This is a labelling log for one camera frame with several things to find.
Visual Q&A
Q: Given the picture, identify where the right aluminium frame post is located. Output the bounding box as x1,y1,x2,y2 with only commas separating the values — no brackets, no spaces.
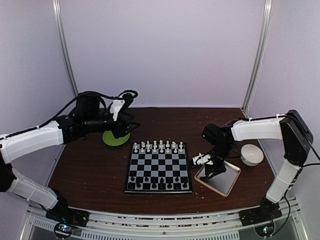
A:
241,0,274,115

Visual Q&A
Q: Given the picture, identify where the left aluminium frame post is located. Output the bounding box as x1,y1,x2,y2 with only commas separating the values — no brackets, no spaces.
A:
52,0,79,97

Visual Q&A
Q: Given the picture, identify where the white rook piece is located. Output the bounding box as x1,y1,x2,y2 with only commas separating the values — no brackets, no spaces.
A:
133,142,138,153

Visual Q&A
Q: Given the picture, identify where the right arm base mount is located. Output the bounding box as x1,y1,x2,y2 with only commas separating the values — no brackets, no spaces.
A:
238,207,283,227

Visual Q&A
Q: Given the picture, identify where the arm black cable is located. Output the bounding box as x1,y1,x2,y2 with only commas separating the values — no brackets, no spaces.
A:
284,114,320,226
0,89,139,141

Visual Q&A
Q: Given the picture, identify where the front aluminium rail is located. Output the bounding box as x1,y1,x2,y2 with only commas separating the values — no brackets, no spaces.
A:
19,196,308,240

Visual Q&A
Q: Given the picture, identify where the white bowl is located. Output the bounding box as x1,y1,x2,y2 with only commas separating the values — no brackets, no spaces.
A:
240,144,264,167

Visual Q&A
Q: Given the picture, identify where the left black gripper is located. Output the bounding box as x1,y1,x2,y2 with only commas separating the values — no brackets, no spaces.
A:
84,111,141,139

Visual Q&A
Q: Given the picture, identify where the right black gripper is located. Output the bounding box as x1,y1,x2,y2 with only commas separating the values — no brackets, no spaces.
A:
204,142,234,180

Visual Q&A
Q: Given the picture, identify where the black king piece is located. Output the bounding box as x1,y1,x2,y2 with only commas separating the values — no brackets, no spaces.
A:
158,177,166,190

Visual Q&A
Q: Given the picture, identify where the black white chess board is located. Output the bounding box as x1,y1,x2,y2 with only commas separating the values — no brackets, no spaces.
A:
124,141,193,194

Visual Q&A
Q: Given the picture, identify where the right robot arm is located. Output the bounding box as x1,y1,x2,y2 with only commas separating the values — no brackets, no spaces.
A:
193,109,314,221

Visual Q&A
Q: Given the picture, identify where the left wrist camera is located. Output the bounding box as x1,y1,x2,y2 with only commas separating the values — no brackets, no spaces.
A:
109,92,134,122

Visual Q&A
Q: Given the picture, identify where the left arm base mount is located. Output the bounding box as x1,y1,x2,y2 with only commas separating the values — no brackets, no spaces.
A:
45,208,90,227

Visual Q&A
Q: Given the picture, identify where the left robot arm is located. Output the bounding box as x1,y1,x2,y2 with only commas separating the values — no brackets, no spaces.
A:
0,90,140,222

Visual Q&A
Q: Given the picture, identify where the green plate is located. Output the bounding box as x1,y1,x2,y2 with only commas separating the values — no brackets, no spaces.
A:
102,131,131,147

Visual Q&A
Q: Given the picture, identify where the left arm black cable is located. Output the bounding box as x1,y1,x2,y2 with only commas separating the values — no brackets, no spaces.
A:
0,89,139,141

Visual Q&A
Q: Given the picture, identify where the wooden metal tray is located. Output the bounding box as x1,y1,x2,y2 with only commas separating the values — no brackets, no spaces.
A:
194,161,241,197

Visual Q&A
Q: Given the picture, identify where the aluminium frame post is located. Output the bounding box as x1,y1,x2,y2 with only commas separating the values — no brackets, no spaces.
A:
241,0,274,115
52,0,79,97

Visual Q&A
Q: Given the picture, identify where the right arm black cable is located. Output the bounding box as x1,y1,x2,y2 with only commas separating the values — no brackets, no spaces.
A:
284,114,320,226

